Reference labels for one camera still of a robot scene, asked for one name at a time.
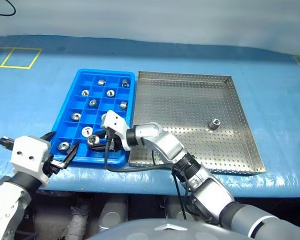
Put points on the grey wrapped pipe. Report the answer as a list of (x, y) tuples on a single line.
[(76, 220)]

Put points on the blue plastic table cover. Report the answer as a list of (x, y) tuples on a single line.
[(40, 100)]

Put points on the grey robot torso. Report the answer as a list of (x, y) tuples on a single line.
[(165, 230)]

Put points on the blue compartment tray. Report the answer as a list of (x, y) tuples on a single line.
[(67, 130)]

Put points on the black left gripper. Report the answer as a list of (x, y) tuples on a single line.
[(50, 168)]

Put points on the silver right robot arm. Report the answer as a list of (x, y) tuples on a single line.
[(165, 145)]

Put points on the perforated metal tray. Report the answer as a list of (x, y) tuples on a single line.
[(185, 105)]

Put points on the grey rounded cylinder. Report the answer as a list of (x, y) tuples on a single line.
[(112, 215), (173, 207)]

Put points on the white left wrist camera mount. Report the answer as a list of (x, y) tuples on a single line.
[(27, 155)]

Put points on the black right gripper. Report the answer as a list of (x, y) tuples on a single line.
[(113, 141)]

